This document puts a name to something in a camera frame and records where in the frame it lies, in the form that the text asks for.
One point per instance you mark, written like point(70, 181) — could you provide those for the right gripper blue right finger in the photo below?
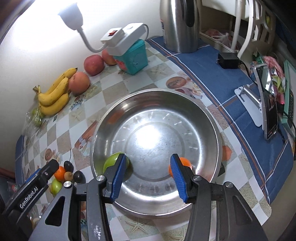
point(182, 176)

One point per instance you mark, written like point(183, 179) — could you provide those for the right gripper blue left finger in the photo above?
point(114, 175)

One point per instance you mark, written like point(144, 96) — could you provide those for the orange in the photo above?
point(184, 161)
point(59, 174)

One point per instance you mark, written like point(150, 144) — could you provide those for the green apple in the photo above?
point(55, 187)
point(111, 160)

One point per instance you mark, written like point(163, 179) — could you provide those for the brown kiwi fruit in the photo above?
point(68, 176)

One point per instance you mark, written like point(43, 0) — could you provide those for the dark plum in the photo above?
point(79, 177)
point(68, 166)

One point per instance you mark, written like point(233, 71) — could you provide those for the bag of green fruits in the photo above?
point(33, 122)

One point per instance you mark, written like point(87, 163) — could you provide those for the stainless steel bowl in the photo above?
point(149, 126)

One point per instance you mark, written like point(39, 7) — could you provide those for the patterned tablecloth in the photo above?
point(257, 167)

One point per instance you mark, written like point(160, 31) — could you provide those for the banana bunch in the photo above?
point(56, 97)

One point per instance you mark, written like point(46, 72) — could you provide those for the red apple near bananas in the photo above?
point(79, 83)

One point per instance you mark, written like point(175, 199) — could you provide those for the white phone stand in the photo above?
point(251, 102)

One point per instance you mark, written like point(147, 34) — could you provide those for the red apple middle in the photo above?
point(94, 65)

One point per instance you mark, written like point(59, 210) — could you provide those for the red apple far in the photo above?
point(108, 59)

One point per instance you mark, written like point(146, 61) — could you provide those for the teal box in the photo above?
point(134, 59)

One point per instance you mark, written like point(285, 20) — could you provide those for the black power adapter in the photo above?
point(228, 60)

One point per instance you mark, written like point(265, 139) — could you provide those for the smartphone on stand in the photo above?
point(268, 100)

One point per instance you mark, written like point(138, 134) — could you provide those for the colorful snack packets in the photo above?
point(276, 73)

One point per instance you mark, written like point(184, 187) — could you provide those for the white power strip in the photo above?
point(118, 40)

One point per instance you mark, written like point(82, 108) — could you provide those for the stainless steel kettle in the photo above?
point(180, 22)

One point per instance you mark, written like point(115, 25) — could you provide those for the white shelf rack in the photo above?
point(240, 27)

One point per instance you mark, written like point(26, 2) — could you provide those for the white gooseneck lamp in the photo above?
point(73, 19)

